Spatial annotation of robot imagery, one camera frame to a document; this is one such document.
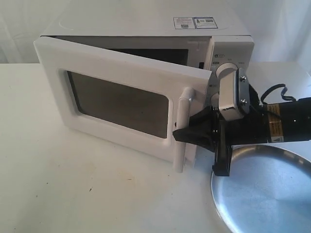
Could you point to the white microwave oven body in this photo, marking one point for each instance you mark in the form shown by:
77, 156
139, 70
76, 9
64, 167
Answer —
202, 37

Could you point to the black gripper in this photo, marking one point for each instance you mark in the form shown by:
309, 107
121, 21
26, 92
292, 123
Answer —
209, 130

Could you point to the round stainless steel tray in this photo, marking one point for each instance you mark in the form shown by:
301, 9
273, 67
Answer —
268, 190

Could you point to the upper white control knob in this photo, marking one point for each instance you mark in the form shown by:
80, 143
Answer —
225, 69

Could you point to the white microwave door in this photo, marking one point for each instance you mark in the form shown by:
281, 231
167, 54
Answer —
129, 100

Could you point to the white control knob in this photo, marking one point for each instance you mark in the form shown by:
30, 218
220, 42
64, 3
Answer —
215, 100
225, 69

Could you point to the lower white control knob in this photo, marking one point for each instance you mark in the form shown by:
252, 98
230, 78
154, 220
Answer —
215, 100

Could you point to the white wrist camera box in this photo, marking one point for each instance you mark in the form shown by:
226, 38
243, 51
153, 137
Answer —
234, 97

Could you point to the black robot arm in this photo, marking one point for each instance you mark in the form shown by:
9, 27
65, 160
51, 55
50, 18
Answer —
272, 115

